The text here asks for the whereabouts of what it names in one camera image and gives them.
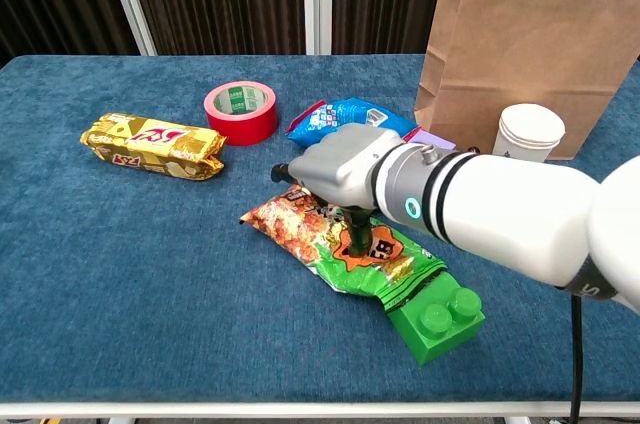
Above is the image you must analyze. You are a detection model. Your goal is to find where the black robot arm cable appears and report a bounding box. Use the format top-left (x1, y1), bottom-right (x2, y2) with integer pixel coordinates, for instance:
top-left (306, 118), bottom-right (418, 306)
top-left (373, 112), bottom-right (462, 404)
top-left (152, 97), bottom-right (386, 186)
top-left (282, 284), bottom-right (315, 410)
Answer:
top-left (569, 293), bottom-right (586, 424)

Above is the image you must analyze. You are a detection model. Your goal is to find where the red tape roll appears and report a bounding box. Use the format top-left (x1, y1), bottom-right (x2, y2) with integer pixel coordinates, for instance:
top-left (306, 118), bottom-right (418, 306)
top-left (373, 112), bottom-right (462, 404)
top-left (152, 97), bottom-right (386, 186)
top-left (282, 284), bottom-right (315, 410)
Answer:
top-left (203, 80), bottom-right (279, 147)

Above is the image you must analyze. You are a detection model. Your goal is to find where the green toy brick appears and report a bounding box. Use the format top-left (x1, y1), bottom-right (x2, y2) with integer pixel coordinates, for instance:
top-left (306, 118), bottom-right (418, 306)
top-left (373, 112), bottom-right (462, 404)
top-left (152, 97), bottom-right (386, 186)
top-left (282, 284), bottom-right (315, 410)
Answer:
top-left (387, 273), bottom-right (486, 366)

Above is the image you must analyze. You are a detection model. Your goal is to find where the purple foam block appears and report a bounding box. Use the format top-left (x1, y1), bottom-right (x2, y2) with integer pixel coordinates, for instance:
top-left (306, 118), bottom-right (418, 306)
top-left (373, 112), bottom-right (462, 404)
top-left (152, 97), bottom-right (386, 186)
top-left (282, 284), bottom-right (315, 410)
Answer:
top-left (407, 126), bottom-right (457, 151)

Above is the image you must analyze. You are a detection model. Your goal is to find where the gold biscuit packet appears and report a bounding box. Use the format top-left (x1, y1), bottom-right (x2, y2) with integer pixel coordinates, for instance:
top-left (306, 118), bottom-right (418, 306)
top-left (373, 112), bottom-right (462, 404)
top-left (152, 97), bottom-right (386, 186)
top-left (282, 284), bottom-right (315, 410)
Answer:
top-left (79, 112), bottom-right (228, 182)

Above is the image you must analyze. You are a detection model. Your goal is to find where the blue snack bag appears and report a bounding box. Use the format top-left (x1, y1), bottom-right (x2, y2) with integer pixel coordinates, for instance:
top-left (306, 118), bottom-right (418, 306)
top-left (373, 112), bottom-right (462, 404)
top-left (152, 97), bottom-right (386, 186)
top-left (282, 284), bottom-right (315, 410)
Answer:
top-left (285, 96), bottom-right (420, 148)

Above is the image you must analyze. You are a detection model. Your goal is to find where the orange green snack bag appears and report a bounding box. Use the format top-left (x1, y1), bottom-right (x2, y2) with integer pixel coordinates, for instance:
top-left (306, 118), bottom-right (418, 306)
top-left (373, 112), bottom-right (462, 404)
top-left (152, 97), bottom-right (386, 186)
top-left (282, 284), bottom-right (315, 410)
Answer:
top-left (239, 184), bottom-right (449, 313)

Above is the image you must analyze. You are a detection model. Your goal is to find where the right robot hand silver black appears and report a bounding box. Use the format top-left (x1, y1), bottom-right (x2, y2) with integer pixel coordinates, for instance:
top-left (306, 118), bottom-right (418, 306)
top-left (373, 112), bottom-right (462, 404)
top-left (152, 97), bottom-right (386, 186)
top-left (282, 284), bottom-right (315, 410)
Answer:
top-left (270, 122), bottom-right (406, 258)

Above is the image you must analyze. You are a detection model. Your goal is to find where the white paper cup stack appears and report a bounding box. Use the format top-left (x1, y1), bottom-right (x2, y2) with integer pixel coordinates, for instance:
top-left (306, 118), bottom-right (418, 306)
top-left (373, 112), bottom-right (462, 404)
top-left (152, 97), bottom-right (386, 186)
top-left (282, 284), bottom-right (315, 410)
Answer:
top-left (492, 103), bottom-right (567, 164)

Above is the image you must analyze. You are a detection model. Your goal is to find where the brown paper bag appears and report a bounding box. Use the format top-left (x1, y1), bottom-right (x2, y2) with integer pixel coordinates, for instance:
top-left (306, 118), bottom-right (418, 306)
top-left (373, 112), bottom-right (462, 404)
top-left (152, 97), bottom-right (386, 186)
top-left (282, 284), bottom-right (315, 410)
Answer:
top-left (413, 0), bottom-right (640, 161)

